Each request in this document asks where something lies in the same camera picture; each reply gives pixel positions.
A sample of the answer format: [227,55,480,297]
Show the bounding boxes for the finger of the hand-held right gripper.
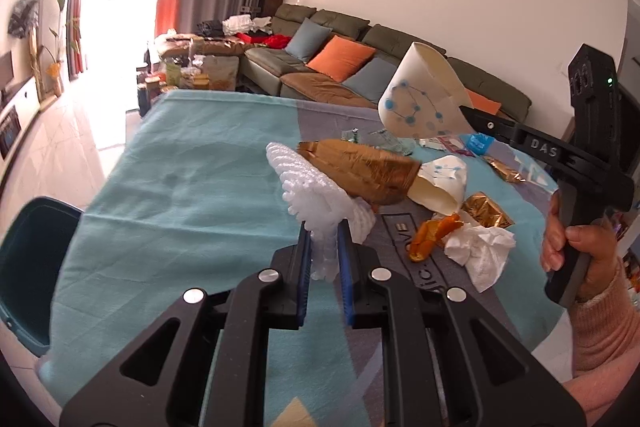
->
[459,105,526,148]

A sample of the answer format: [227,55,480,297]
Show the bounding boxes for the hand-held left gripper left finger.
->
[59,222,313,427]

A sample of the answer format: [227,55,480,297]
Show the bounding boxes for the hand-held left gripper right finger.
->
[337,221,587,427]

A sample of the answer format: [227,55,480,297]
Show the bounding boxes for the dotted white paper cup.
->
[416,155,468,215]
[377,42,473,140]

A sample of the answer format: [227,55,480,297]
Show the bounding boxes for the orange peel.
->
[410,213,465,263]

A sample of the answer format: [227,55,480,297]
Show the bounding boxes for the white foam fruit net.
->
[266,142,377,283]

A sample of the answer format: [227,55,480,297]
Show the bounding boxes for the clear green-printed plastic wrapper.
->
[341,128,416,156]

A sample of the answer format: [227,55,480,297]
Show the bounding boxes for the teal plastic trash bin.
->
[0,197,85,358]

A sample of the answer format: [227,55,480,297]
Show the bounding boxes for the person's right hand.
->
[541,194,628,305]

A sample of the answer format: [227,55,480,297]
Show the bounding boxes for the small blue-label bottle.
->
[465,133,493,154]

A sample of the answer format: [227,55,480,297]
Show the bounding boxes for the small orange cushion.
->
[465,88,502,116]

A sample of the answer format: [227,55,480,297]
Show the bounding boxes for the crumpled gold foil wrapper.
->
[482,156,526,184]
[460,192,516,230]

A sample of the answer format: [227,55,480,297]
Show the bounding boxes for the small printed sachets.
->
[419,136,476,158]

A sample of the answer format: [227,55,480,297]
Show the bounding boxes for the clear plastic bag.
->
[515,154,558,192]

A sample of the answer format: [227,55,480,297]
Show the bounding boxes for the large brown foil wrapper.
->
[297,138,423,206]

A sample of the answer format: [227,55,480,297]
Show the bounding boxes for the crumpled white tissue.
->
[444,224,517,294]

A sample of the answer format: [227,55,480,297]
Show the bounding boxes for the blue cushion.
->
[285,18,335,62]
[342,57,398,104]

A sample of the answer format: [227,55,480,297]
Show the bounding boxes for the teal and grey tablecloth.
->
[37,88,566,427]

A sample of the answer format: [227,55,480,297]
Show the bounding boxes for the large orange cushion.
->
[306,35,377,82]

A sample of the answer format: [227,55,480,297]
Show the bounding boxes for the olive and brown sofa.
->
[155,3,532,122]

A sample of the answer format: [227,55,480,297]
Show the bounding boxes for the brown paper bag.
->
[202,56,240,90]

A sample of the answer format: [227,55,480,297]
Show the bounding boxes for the red cloth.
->
[235,32,293,52]

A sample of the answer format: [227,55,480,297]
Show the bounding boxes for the pile of white clothes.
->
[222,14,273,38]

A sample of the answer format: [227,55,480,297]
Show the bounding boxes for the tall leafy potted plant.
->
[37,0,83,100]

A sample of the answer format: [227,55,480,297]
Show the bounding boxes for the black glass-front appliance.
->
[0,107,23,158]

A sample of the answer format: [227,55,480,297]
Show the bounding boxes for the white and black TV cabinet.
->
[0,74,42,172]

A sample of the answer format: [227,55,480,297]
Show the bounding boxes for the cloth-covered fan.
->
[7,0,41,40]

